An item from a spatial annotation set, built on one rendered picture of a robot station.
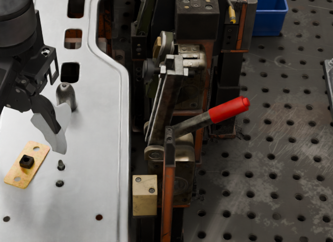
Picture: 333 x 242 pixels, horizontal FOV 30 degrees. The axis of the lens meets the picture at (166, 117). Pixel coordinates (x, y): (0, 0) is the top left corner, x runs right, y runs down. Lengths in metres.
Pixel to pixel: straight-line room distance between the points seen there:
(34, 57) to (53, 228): 0.24
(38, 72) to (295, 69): 0.87
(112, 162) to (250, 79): 0.64
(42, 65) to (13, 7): 0.13
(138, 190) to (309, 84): 0.78
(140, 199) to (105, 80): 0.29
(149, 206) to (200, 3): 0.36
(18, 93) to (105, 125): 0.22
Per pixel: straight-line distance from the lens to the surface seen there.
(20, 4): 0.73
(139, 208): 0.87
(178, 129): 0.87
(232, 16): 1.05
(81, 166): 0.95
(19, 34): 0.76
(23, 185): 0.94
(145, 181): 0.85
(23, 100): 0.83
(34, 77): 0.82
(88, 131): 0.99
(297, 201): 1.31
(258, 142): 1.38
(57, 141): 0.87
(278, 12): 1.57
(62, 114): 0.88
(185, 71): 0.79
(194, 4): 1.03
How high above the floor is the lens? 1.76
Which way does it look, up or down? 49 degrees down
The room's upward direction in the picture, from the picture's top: 2 degrees clockwise
